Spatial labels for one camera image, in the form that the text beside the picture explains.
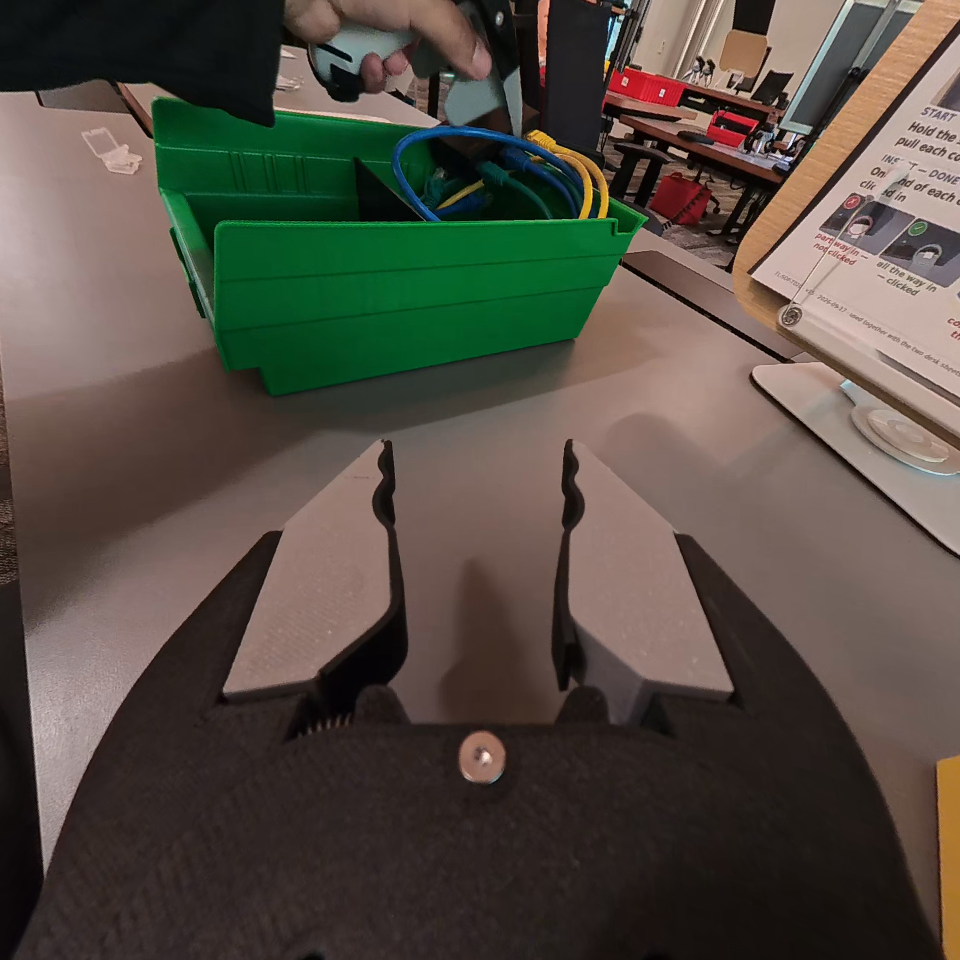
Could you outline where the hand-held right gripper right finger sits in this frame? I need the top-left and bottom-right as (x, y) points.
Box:
(552, 440), (735, 725)

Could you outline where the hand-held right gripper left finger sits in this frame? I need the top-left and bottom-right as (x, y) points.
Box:
(222, 440), (408, 702)

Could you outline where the blue ethernet cable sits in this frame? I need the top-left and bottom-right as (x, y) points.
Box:
(390, 126), (595, 223)

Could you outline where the green ethernet cable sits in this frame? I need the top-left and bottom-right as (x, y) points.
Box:
(418, 159), (582, 221)

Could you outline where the yellow ethernet cable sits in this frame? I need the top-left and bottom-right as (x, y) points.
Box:
(433, 129), (610, 220)

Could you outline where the green plastic bin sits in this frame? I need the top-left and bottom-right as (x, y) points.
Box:
(152, 96), (648, 397)

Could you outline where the yellow plastic bin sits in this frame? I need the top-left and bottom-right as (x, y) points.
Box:
(936, 756), (960, 912)

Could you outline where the person's left hand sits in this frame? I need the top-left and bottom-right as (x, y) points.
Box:
(283, 0), (496, 95)

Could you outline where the black tall panel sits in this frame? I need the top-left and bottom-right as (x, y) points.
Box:
(541, 0), (610, 151)

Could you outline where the black bin divider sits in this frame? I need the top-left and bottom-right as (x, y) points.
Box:
(354, 157), (429, 223)

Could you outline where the red storage bin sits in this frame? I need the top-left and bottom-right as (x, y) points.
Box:
(607, 67), (687, 108)
(707, 111), (760, 146)

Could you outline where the red bag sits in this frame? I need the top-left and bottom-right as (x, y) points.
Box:
(649, 172), (714, 225)

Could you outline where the brown background desk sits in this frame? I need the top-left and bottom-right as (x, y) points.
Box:
(618, 114), (787, 260)

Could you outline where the small clear plastic case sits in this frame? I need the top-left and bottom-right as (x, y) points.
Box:
(81, 129), (144, 176)

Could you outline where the tan cardboard panel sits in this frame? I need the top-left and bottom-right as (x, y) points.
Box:
(732, 0), (960, 360)

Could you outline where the instruction sheet stand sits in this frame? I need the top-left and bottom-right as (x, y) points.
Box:
(750, 0), (960, 558)

